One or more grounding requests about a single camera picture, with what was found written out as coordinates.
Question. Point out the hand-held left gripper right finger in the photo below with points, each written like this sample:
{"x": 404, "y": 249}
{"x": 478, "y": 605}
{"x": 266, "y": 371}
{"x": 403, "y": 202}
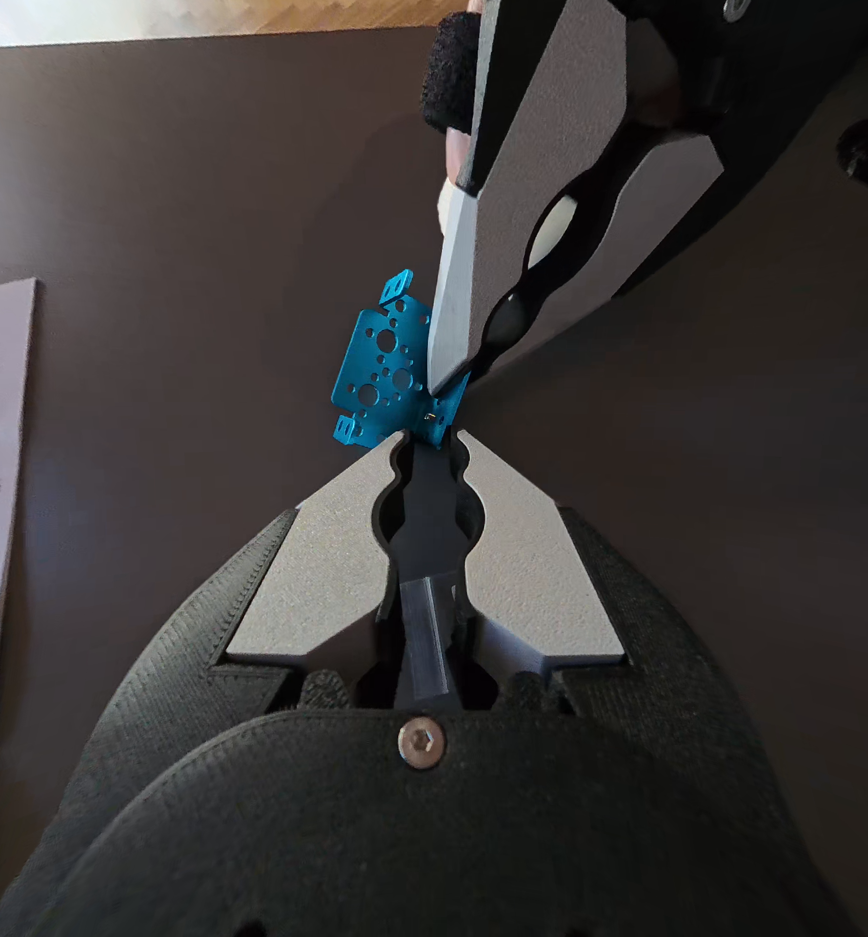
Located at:
{"x": 543, "y": 578}

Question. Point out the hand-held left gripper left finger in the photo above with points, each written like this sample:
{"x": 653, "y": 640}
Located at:
{"x": 316, "y": 571}

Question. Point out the blue metal bracket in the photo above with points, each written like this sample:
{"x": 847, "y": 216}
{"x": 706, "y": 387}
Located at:
{"x": 382, "y": 366}

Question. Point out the person's right hand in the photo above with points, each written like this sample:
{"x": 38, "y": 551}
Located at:
{"x": 457, "y": 155}

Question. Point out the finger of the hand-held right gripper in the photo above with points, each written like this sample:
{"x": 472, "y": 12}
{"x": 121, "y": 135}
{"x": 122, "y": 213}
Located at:
{"x": 668, "y": 197}
{"x": 551, "y": 132}

